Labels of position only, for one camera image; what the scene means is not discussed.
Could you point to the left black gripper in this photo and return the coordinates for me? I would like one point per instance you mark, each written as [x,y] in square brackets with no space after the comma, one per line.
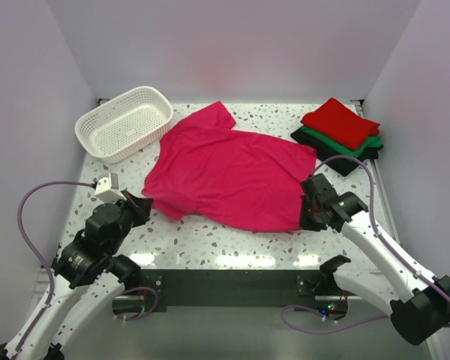
[141,206]

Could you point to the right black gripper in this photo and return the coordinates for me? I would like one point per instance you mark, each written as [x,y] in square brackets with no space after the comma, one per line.
[304,223]

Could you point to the magenta pink t-shirt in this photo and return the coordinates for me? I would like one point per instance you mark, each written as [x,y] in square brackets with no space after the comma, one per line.
[241,179]

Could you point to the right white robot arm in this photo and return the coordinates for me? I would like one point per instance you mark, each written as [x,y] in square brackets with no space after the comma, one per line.
[415,300]

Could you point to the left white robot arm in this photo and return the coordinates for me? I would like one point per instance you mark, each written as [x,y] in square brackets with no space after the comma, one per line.
[88,272]

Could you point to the white perforated plastic basket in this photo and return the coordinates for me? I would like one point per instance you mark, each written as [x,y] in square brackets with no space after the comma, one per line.
[125,124]

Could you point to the folded green t-shirt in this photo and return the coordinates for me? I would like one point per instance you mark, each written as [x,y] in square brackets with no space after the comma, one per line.
[372,142]

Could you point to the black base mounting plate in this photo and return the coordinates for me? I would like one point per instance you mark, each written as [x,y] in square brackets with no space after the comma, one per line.
[257,288]

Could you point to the folded red t-shirt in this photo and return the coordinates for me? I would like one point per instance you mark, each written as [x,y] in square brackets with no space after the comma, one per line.
[337,122]

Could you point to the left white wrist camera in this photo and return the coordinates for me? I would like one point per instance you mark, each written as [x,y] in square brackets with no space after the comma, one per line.
[107,188]

